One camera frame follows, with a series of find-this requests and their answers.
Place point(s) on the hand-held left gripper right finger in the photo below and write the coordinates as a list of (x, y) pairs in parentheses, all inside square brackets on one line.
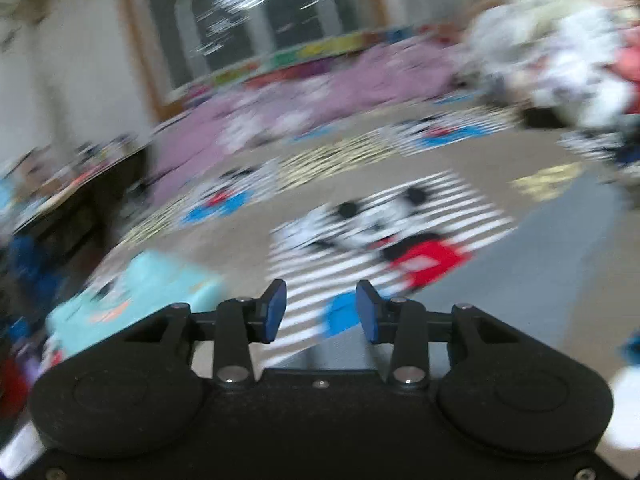
[(367, 312)]

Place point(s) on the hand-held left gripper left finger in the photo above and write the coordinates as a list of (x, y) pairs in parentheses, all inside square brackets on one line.
[(274, 310)]

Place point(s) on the grey fleece garment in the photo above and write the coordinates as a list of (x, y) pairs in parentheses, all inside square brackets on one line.
[(540, 260)]

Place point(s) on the stack of folded clothes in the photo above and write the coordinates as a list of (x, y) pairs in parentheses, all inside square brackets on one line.
[(20, 375)]

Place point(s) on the pile of unfolded clothes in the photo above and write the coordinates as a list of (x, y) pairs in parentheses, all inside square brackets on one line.
[(575, 50)]

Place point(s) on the teal printed child's shirt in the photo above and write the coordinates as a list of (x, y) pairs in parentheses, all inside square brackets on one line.
[(140, 290)]

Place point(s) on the cartoon printed blanket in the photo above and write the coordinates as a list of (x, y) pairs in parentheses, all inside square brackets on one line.
[(490, 165)]

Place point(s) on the dark wooden desk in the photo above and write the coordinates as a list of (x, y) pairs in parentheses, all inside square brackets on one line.
[(65, 220)]

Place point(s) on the purple floral quilt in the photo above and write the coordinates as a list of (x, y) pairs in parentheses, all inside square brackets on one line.
[(350, 85)]

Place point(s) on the clutter of small desk things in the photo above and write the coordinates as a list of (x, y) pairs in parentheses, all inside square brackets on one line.
[(75, 170)]

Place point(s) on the blue hanging cloth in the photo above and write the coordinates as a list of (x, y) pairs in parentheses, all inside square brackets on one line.
[(25, 265)]

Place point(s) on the colourful alphabet headboard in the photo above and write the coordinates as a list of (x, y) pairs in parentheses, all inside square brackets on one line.
[(310, 52)]

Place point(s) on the wooden framed window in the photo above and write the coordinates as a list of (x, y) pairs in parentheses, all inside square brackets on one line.
[(250, 10)]

